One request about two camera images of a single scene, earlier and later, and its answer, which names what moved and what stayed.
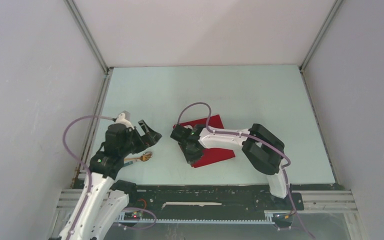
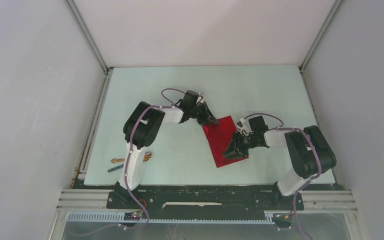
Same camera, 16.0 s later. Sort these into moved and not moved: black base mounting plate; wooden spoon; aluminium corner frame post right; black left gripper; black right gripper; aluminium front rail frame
Moved: black right gripper; black left gripper
Not moved: aluminium corner frame post right; wooden spoon; black base mounting plate; aluminium front rail frame
